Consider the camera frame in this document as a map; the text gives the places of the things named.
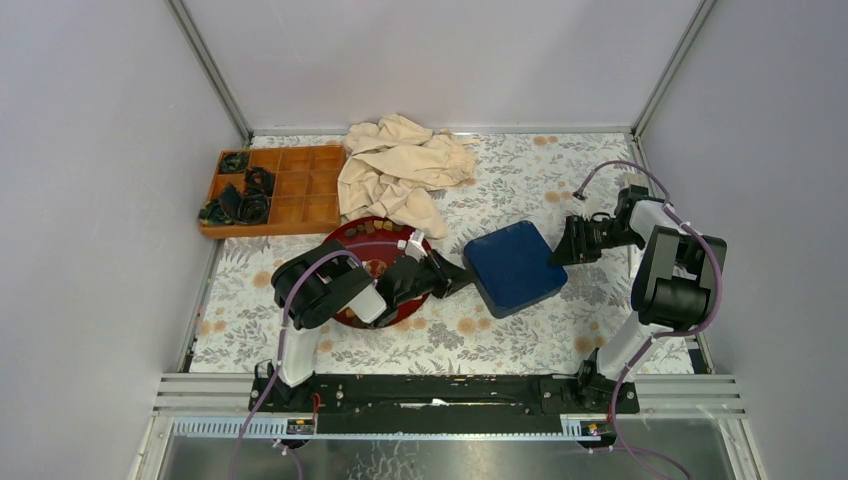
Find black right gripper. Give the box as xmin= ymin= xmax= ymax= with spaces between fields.
xmin=546 ymin=215 xmax=644 ymax=268

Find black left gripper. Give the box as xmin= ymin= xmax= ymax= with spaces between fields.
xmin=394 ymin=248 xmax=476 ymax=307

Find navy box lid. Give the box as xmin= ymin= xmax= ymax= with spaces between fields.
xmin=462 ymin=220 xmax=568 ymax=319

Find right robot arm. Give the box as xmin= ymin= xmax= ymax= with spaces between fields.
xmin=548 ymin=186 xmax=727 ymax=412

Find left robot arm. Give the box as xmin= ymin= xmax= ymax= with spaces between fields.
xmin=271 ymin=241 xmax=474 ymax=411

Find floral tablecloth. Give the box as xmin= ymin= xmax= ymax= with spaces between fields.
xmin=192 ymin=132 xmax=697 ymax=376

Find red round tray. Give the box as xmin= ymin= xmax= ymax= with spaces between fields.
xmin=321 ymin=216 xmax=430 ymax=329

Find beige crumpled cloth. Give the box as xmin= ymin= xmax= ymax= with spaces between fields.
xmin=337 ymin=114 xmax=477 ymax=240

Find wooden compartment tray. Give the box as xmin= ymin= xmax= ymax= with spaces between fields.
xmin=198 ymin=145 xmax=347 ymax=239

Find dark rolled tie patterned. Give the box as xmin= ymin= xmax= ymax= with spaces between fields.
xmin=235 ymin=193 xmax=271 ymax=225

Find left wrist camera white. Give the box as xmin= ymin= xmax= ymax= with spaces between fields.
xmin=397 ymin=229 xmax=429 ymax=261

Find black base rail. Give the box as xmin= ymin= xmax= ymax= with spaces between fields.
xmin=248 ymin=374 xmax=640 ymax=435

